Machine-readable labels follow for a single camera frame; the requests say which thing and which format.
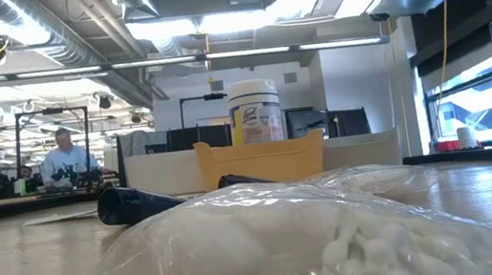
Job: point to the white plastic bin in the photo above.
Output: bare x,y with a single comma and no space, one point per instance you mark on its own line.
159,174

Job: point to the red box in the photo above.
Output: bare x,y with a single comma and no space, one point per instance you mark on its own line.
449,145

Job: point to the yellow plastic bin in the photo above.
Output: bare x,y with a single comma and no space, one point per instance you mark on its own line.
268,158

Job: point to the long ceiling light strip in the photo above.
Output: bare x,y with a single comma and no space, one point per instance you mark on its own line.
244,53

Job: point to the white paper towel roll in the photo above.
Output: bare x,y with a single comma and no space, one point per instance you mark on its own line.
467,137

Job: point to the white paper packet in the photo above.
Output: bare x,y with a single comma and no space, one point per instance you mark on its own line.
61,216

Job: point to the person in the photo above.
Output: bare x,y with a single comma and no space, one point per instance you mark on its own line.
65,160
27,177

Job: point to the grey cubicle partition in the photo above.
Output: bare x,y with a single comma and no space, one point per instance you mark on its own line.
141,143

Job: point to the grey plastic bin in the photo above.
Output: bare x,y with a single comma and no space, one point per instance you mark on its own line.
364,152

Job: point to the black background rig frame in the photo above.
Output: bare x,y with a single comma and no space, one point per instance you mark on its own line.
49,111

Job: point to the Lysol wipes canister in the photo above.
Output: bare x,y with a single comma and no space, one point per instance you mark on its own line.
254,112

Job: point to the dark blue toiletry tube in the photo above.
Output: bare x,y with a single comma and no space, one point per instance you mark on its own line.
242,180
135,203

